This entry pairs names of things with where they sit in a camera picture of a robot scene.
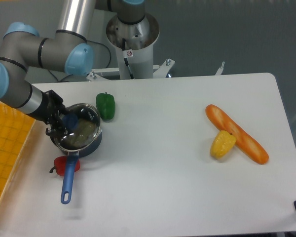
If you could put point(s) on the yellow woven basket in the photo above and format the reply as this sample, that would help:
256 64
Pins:
15 131

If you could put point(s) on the dark blue saucepan blue handle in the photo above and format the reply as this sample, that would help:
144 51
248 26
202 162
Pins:
72 160

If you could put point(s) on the glass pot lid blue knob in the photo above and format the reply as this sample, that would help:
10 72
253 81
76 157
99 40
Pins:
74 113

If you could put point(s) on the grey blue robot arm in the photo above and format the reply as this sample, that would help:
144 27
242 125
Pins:
68 52

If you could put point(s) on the green bell pepper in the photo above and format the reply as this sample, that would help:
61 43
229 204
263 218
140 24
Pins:
105 104

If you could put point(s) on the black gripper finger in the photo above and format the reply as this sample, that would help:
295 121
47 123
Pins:
59 124
56 129

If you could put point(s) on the bread slice in pot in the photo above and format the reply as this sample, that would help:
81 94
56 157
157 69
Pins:
81 136

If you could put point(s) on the yellow bell pepper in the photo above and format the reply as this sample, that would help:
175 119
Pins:
222 144

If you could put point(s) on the red bell pepper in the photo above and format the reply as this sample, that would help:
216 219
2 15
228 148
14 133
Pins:
59 165

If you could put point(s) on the orange baguette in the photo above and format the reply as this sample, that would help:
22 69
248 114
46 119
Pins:
247 144

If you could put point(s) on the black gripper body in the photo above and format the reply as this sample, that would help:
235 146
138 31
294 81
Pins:
50 108

